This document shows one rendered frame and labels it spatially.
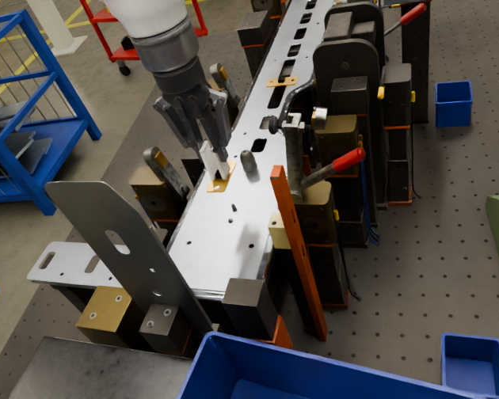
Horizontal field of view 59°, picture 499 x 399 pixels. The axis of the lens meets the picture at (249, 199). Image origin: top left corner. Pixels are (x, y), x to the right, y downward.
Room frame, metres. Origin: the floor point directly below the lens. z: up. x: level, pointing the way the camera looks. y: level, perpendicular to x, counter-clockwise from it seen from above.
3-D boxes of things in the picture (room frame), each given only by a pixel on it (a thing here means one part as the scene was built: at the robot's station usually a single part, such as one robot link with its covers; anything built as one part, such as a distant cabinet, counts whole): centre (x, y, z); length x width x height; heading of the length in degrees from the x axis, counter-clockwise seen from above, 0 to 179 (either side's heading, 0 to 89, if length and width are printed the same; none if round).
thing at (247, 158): (0.76, -0.03, 1.02); 0.03 x 0.03 x 0.07
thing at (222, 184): (0.65, 0.03, 1.10); 0.08 x 0.04 x 0.01; 151
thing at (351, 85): (0.76, -0.27, 0.91); 0.07 x 0.05 x 0.42; 61
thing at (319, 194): (0.56, -0.12, 0.87); 0.10 x 0.07 x 0.35; 61
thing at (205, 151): (0.66, 0.04, 1.13); 0.03 x 0.01 x 0.07; 151
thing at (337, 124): (0.71, -0.23, 0.88); 0.11 x 0.07 x 0.37; 61
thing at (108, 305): (0.48, 0.28, 0.88); 0.08 x 0.08 x 0.36; 61
